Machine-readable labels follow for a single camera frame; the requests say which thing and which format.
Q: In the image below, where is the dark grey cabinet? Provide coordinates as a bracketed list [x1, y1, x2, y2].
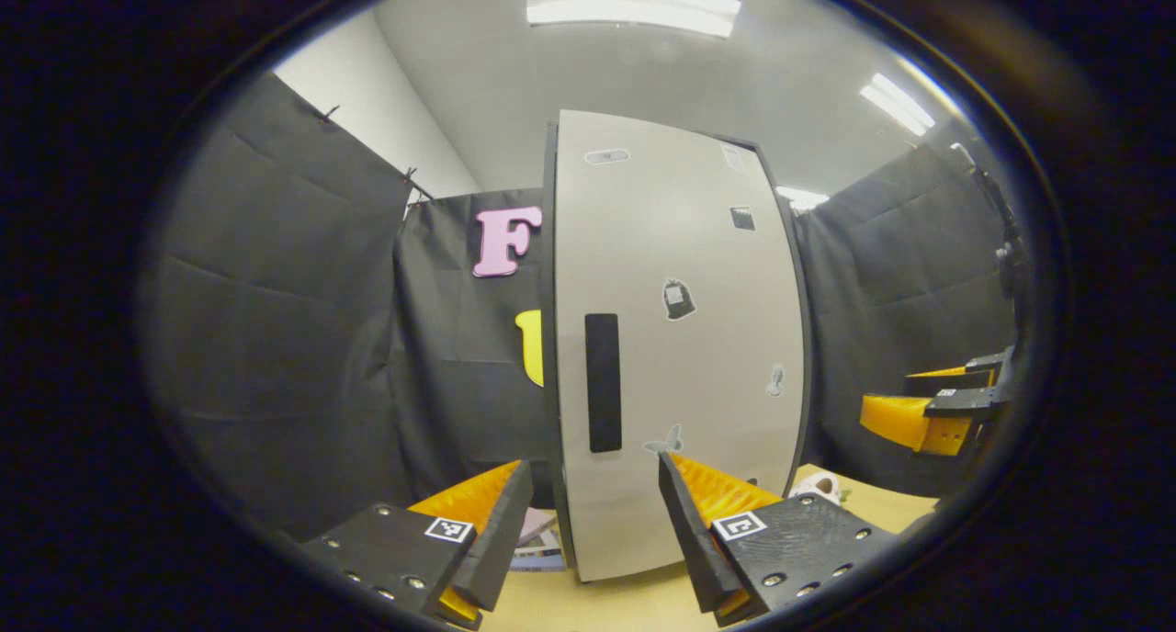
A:
[538, 122, 817, 523]

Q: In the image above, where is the black cabinet door handle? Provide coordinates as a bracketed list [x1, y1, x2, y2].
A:
[584, 313, 623, 454]

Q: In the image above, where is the small stack of booklets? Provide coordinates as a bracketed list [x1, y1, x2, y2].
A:
[508, 508, 567, 573]

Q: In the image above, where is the grey cabinet door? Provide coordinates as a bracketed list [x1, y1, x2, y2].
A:
[551, 108, 809, 584]

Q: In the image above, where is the pink plush peach toy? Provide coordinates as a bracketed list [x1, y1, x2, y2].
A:
[788, 471, 842, 507]

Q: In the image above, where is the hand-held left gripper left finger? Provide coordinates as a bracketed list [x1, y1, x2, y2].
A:
[301, 459, 536, 628]

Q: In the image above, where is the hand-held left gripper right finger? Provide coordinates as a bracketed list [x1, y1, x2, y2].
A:
[656, 450, 899, 626]

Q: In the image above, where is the black backdrop cloth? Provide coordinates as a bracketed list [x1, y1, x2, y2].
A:
[142, 72, 1030, 541]

